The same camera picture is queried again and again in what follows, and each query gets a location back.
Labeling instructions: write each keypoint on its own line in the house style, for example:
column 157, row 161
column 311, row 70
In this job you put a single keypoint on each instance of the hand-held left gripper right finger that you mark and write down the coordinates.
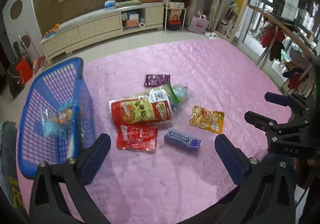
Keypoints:
column 228, row 161

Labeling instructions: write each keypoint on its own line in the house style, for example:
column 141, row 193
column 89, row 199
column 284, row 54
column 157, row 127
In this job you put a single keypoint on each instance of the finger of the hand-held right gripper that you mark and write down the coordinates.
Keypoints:
column 277, row 98
column 260, row 122

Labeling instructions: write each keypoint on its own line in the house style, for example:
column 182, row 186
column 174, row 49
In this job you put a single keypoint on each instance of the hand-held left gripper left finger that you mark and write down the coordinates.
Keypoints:
column 96, row 159

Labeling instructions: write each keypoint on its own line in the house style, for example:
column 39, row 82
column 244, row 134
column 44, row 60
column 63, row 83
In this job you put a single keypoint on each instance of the clear wafer packet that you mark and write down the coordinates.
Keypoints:
column 72, row 142

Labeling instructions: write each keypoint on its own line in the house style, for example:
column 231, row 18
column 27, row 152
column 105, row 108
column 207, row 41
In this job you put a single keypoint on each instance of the red snack packet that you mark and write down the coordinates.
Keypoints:
column 136, row 136

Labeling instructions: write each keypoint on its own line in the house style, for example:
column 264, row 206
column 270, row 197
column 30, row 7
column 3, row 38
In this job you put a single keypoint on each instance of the yellow orange snack packet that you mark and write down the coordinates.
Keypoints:
column 205, row 118

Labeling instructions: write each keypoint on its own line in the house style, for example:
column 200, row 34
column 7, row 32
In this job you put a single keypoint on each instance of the blue chewing gum pack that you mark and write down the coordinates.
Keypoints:
column 181, row 138

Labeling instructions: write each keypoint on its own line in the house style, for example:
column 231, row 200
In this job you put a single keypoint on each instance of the light blue cartoon packet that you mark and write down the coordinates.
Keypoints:
column 53, row 126

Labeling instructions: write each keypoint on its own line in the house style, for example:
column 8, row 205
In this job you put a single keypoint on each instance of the large red green snack bag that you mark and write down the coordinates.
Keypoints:
column 140, row 113

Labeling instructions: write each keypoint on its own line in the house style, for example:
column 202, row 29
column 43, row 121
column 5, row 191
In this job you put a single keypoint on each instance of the clear blue candy packet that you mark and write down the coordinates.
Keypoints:
column 183, row 92

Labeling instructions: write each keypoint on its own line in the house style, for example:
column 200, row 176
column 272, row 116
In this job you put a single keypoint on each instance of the green snack packet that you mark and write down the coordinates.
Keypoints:
column 172, row 93

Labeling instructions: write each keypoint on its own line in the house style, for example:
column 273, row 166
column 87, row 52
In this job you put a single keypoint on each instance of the blue plastic basket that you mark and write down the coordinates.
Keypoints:
column 80, row 68

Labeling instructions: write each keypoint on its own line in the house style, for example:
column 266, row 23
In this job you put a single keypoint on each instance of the purple snack packet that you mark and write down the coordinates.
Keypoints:
column 157, row 80

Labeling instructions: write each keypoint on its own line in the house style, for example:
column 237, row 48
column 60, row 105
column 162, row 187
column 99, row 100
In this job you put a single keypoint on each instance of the black hanging garment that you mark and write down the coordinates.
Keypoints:
column 276, row 52

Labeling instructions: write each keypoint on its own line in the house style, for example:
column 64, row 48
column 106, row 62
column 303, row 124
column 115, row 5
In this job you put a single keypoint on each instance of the pink quilted bed cover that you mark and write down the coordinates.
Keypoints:
column 175, row 184

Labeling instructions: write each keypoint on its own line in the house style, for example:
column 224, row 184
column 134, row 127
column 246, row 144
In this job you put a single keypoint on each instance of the red hanging garment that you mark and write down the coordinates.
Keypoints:
column 271, row 36

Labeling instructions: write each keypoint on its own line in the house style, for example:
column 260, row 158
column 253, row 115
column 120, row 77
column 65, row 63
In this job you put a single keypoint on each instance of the wooden clothes rack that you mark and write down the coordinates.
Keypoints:
column 276, row 21

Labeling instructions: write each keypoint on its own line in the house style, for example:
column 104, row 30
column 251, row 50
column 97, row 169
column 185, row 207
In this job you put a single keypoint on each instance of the grey cloth pile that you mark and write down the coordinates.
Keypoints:
column 10, row 164

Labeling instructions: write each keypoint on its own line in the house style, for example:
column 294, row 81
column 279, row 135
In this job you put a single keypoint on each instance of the pair of white slippers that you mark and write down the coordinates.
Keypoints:
column 211, row 35

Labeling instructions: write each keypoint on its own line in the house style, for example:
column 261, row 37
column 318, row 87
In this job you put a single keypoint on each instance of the pink tote bag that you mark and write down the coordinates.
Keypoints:
column 198, row 23

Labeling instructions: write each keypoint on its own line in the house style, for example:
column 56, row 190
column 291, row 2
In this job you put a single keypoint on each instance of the black bag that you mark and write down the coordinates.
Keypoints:
column 15, row 81

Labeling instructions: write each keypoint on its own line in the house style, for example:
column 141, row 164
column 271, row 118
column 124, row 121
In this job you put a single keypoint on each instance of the black red toolbox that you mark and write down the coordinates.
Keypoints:
column 174, row 25

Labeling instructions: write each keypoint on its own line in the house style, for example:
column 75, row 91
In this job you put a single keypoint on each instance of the cream TV cabinet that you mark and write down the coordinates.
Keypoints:
column 95, row 27

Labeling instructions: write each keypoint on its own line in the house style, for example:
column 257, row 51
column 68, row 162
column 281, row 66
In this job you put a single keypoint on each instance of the orange printed box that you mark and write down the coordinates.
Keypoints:
column 175, row 14

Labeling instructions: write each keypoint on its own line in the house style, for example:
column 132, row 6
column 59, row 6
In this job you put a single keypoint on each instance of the blue plate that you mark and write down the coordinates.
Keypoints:
column 51, row 34

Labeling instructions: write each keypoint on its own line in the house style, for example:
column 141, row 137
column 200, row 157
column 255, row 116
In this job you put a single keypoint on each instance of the round disc on stand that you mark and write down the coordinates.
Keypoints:
column 25, row 40

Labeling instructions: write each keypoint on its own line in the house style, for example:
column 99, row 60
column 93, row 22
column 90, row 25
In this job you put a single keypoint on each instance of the toilet paper roll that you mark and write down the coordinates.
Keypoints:
column 142, row 24

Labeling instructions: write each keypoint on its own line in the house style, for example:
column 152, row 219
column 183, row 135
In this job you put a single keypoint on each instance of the white metal shelf rack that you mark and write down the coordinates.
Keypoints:
column 166, row 1

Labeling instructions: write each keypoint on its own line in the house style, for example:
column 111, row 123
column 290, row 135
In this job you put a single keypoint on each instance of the blue white tissue box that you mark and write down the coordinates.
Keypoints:
column 110, row 4

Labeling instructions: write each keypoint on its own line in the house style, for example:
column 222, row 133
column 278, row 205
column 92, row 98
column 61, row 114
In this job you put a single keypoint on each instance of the green folded cloth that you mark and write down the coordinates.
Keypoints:
column 128, row 3

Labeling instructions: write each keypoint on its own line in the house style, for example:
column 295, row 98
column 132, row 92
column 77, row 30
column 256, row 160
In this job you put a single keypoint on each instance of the brown round wall disc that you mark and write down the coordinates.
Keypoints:
column 16, row 9

